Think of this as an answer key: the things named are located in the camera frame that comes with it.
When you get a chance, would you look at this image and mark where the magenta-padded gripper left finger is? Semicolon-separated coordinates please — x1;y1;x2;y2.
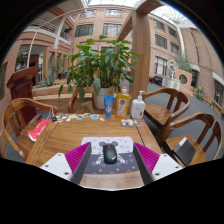
39;142;93;185

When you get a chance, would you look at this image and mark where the red white bag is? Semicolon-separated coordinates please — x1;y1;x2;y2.
27;118;52;143

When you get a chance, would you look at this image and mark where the wooden round-back chair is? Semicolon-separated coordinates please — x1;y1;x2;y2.
0;97;59;161
156;111;223;168
67;85;95;114
141;87;191;129

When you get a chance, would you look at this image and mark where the grey white printed mouse pad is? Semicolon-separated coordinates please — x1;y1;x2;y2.
80;135;139;175

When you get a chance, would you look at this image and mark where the white pump bottle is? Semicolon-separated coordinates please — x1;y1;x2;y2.
129;90;147;120

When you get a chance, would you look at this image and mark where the clear plastic packet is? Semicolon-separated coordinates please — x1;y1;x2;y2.
120;118;138;128

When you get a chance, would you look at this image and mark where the dark flat book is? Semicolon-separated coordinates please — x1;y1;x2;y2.
172;136;197;168

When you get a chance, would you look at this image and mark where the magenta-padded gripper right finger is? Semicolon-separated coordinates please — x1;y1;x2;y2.
133;142;184;186

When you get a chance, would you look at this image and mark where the yellow liquid bottle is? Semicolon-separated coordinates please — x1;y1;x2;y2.
115;86;132;120

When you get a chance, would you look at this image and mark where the dark red wooden podium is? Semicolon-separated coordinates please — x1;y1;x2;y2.
6;65;39;126

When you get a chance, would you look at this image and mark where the green potted plant white pot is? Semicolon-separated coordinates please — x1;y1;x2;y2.
58;34;141;110

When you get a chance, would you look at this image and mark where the blue tube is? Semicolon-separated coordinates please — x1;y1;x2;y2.
103;94;115;120

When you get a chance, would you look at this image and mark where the black computer mouse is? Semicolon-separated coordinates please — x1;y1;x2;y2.
102;143;118;165

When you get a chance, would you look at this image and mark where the spiky green agave plant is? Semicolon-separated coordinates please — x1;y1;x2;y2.
37;73;57;88

